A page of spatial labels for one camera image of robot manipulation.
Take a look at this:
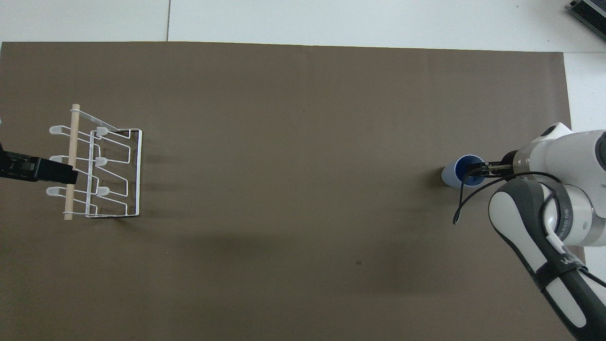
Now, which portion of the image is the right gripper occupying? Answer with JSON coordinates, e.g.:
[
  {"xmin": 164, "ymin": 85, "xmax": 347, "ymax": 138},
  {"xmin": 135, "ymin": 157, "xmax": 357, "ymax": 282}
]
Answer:
[{"xmin": 483, "ymin": 150, "xmax": 520, "ymax": 182}]

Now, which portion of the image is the black cable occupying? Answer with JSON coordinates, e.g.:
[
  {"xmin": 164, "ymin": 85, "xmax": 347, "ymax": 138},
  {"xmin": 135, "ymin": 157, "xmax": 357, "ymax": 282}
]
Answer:
[{"xmin": 452, "ymin": 163, "xmax": 565, "ymax": 225}]

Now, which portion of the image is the white wire cup holder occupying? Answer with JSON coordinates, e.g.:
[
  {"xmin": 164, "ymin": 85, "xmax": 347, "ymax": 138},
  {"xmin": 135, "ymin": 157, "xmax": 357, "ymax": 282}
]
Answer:
[{"xmin": 48, "ymin": 103, "xmax": 143, "ymax": 221}]

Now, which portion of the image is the blue cup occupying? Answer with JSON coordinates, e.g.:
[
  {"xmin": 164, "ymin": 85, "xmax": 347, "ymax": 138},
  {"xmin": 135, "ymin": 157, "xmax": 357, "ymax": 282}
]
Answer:
[{"xmin": 441, "ymin": 154, "xmax": 487, "ymax": 189}]

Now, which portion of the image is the black electronic box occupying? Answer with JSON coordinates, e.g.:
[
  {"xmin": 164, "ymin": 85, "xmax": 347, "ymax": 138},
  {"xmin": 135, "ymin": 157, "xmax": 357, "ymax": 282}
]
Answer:
[{"xmin": 568, "ymin": 0, "xmax": 606, "ymax": 41}]

